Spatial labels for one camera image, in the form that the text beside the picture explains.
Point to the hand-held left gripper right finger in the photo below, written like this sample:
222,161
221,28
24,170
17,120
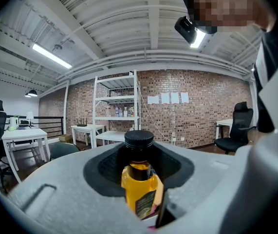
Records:
207,179

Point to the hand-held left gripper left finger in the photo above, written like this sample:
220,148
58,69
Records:
68,199

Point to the small yellow bottle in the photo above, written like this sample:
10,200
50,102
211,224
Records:
141,186

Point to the small clear bottle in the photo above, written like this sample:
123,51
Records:
132,127

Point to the grey padded chair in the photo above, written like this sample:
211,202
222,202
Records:
63,150

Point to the white desk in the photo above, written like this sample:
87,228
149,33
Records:
24,133
225,122

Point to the cardboard box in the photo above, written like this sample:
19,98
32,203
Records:
65,138

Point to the small white side table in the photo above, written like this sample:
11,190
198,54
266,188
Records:
87,127

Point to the black router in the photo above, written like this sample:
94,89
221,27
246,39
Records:
82,125

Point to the white metal shelf rack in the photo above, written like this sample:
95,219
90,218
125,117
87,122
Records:
119,136

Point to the white paper sheet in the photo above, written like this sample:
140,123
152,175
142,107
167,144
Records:
184,97
153,100
174,98
165,98

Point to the small green object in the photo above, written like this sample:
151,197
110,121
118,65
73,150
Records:
12,128

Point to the white table lamp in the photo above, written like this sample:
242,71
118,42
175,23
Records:
30,115

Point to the white vertical pipe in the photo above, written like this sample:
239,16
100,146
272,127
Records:
65,106

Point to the white kettle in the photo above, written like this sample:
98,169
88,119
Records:
13,122

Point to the row of assorted plastic bottles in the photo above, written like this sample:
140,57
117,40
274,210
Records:
120,112

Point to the black pendant lamp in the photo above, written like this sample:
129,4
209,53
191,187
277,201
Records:
32,92
26,95

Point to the long ceiling tube light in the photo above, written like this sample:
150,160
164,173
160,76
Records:
52,56
198,39

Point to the round ceiling fixture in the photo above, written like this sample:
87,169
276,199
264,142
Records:
58,47

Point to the person's black printed shirt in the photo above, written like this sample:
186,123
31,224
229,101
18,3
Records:
277,43

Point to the person's head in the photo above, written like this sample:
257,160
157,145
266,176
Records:
226,6

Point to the black head-worn camera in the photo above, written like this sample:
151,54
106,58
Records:
185,29

